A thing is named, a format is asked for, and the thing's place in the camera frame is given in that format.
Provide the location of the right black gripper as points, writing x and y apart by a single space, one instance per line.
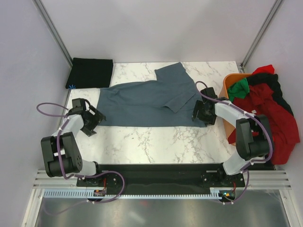
199 104

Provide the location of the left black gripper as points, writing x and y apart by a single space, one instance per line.
97 117

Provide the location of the blue-grey t shirt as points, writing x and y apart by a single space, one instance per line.
168 101

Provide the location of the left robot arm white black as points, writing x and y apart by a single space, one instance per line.
61 155

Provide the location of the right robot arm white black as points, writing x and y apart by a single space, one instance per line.
254 141

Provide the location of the green t shirt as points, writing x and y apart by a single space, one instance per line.
238 90

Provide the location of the folded black t shirt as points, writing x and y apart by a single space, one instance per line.
90 73

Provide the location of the red t shirt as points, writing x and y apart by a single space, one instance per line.
283 125

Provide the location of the black t shirt in basket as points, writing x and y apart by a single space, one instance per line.
272 81

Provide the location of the aluminium frame extrusion base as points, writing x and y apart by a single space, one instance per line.
259 180

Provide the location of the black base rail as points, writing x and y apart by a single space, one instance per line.
162 179

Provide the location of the white slotted cable duct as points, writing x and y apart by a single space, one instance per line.
102 194

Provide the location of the right aluminium frame post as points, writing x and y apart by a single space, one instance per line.
261 32

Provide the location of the aluminium frame post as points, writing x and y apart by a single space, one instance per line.
261 32
54 32

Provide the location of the left aluminium frame post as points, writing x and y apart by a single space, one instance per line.
54 32

